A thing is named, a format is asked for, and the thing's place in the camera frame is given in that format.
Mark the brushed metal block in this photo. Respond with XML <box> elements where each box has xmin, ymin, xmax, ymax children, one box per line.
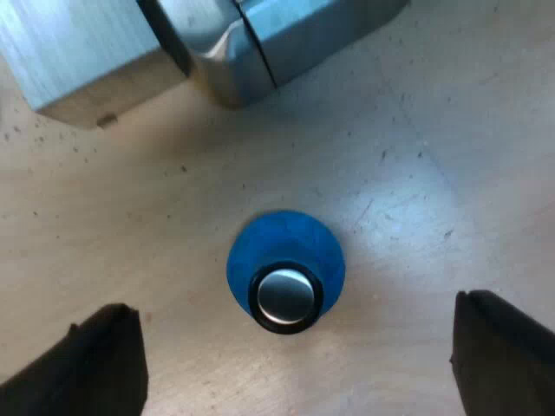
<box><xmin>0</xmin><ymin>0</ymin><xmax>193</xmax><ymax>132</ymax></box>

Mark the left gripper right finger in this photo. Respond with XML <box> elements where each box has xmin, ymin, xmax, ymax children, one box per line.
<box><xmin>448</xmin><ymin>289</ymin><xmax>555</xmax><ymax>416</ymax></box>

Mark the steel espresso machine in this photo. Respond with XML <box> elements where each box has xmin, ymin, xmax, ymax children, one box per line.
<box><xmin>137</xmin><ymin>0</ymin><xmax>412</xmax><ymax>110</ymax></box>

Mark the bright blue tamper steel top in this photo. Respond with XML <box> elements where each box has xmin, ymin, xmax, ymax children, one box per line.
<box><xmin>225</xmin><ymin>209</ymin><xmax>349</xmax><ymax>335</ymax></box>

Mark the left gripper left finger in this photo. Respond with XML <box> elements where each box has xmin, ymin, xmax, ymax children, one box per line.
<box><xmin>0</xmin><ymin>303</ymin><xmax>150</xmax><ymax>416</ymax></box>

